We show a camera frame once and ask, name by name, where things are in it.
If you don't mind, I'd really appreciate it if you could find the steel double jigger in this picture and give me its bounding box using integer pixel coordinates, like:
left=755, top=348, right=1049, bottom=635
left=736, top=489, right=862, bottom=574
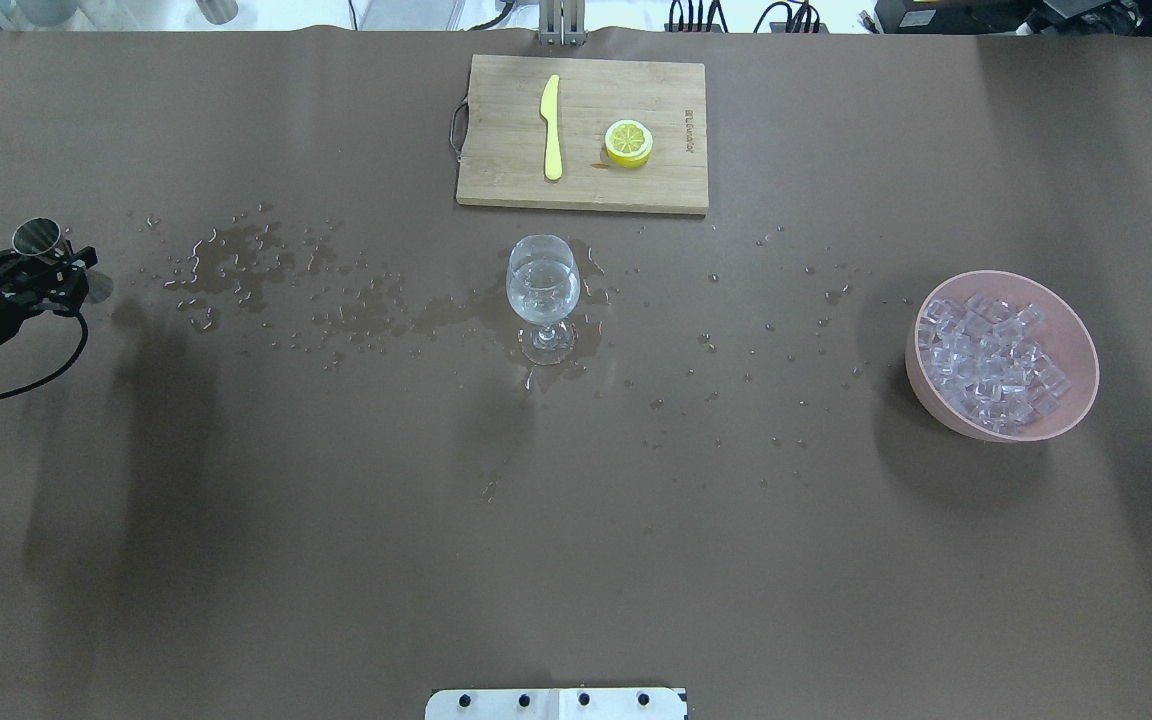
left=12, top=217, right=114, bottom=304

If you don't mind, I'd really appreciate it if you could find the clear wine glass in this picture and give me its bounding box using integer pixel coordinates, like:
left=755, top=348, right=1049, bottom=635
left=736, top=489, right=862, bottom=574
left=506, top=234, right=581, bottom=366

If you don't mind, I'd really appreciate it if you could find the pink bowl of ice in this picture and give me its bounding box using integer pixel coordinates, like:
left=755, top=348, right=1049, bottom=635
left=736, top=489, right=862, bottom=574
left=905, top=270, right=1101, bottom=444

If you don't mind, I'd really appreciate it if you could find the bamboo cutting board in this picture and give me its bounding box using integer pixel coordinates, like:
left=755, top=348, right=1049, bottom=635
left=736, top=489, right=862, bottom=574
left=454, top=54, right=710, bottom=217

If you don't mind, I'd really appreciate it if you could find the yellow plastic knife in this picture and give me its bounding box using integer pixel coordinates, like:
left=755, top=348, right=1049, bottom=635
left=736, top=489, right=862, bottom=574
left=539, top=74, right=564, bottom=182

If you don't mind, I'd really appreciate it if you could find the yellow lemon slice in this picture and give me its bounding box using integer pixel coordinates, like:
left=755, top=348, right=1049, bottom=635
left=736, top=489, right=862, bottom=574
left=602, top=119, right=654, bottom=169

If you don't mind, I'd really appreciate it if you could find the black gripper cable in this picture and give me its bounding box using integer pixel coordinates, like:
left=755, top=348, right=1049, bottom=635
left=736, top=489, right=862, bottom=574
left=0, top=305, right=90, bottom=415

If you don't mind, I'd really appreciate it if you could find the aluminium frame post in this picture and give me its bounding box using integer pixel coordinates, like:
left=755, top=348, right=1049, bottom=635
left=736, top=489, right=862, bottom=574
left=538, top=0, right=588, bottom=47

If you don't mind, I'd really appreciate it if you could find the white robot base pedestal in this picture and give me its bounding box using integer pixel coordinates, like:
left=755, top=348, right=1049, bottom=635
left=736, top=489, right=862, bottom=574
left=424, top=687, right=690, bottom=719

